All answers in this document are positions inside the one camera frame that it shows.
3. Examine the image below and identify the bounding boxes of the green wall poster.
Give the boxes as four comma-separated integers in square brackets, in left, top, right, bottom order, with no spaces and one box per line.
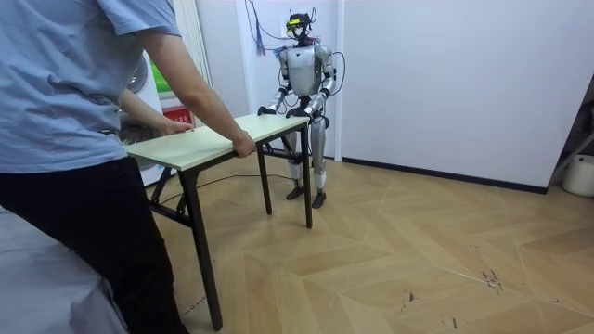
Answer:
[148,58,174,95]

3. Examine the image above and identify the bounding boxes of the robot legs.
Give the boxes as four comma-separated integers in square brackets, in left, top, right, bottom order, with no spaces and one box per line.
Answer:
[284,95,332,211]

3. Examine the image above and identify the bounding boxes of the red box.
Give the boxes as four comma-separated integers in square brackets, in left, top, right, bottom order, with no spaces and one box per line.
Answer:
[161,105,193,126]

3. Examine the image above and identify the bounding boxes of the robot body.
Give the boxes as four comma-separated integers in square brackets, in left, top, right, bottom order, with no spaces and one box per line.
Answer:
[282,10,327,101]

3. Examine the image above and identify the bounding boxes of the cable bundle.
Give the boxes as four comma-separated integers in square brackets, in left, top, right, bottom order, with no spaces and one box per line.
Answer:
[243,0,292,58]

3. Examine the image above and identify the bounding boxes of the white round bin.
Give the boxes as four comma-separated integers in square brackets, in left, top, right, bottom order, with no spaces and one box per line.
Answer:
[562,153,594,199]

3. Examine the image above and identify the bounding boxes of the grey bed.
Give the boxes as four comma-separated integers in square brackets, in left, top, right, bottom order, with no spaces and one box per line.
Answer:
[0,205,130,334]

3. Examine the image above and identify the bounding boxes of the dark shelf unit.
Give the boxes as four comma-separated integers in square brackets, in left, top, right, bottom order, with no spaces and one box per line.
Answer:
[549,72,594,185]

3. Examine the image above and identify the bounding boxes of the white pleated curtain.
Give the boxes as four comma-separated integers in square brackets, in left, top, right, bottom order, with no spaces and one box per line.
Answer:
[172,0,214,129]

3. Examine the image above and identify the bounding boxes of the white washing machine tower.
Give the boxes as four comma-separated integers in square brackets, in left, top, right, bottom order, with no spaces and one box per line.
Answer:
[117,51,180,187]

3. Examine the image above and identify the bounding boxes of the black floor cable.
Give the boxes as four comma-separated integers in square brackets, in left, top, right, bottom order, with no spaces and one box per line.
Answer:
[159,173,299,207]

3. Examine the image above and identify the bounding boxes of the folding table with pale top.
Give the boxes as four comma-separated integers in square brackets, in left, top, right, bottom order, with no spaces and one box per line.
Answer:
[124,112,315,332]

